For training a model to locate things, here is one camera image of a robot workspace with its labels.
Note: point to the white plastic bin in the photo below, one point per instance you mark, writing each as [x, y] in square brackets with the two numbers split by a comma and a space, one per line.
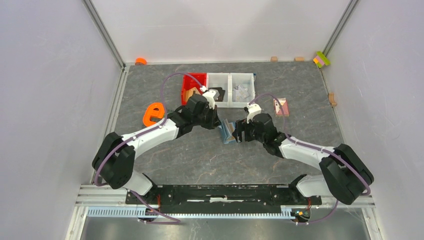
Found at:
[246, 80]
[220, 80]

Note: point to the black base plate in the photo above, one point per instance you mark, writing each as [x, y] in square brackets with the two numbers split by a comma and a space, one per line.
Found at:
[226, 198]

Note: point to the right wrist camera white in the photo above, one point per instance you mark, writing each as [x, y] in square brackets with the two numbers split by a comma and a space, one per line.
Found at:
[252, 109]

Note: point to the aluminium frame post right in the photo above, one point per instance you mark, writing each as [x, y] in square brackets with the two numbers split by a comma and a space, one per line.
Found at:
[347, 13]

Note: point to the orange plastic loop toy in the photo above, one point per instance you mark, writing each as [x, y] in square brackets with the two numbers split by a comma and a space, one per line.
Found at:
[155, 111]

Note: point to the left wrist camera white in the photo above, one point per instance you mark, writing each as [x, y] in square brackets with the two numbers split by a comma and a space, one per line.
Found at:
[209, 94]

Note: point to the blue card holder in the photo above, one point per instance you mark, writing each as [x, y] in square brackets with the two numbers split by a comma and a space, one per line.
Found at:
[226, 129]

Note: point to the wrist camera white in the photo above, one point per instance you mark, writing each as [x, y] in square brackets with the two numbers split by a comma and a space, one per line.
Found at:
[252, 109]
[209, 94]

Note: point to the aluminium frame post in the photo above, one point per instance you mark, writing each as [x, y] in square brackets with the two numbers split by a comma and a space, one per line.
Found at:
[96, 18]
[347, 13]

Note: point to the white middle plastic bin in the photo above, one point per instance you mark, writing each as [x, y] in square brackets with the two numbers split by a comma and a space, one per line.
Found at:
[220, 80]

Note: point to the orange tape roll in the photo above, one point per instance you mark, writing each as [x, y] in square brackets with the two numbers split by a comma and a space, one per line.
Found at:
[140, 61]

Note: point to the playing card box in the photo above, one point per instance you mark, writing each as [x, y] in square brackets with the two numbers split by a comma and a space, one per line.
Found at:
[281, 107]

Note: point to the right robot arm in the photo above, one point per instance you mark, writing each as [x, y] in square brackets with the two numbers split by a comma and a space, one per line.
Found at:
[343, 174]

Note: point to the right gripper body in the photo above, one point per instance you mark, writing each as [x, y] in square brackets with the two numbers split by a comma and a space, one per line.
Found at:
[250, 133]

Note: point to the gold cards in red bin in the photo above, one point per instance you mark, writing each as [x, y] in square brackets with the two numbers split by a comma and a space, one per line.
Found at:
[190, 93]

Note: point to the red plastic bin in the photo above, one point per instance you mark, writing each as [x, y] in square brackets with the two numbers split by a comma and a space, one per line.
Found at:
[188, 83]

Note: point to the white right plastic bin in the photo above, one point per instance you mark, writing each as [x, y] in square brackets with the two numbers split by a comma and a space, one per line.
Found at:
[246, 80]

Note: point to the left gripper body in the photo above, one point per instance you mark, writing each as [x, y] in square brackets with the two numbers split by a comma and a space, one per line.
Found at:
[207, 119]

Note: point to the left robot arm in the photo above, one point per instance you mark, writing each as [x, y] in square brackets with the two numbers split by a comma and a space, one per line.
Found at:
[115, 159]

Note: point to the silver VIP cards in bin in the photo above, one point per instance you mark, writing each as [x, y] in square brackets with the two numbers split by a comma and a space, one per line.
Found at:
[240, 93]

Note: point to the colourful brick stack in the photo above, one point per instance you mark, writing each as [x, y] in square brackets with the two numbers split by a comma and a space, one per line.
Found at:
[321, 60]

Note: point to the black card in bin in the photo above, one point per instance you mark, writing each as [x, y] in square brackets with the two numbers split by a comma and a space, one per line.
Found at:
[220, 93]

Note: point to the blue toothed rail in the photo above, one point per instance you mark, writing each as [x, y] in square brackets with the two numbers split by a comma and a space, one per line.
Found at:
[142, 212]

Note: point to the aluminium frame post left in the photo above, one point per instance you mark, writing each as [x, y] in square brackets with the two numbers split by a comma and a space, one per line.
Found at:
[96, 18]

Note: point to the wooden arch block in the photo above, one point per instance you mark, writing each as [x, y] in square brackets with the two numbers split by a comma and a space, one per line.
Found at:
[331, 99]

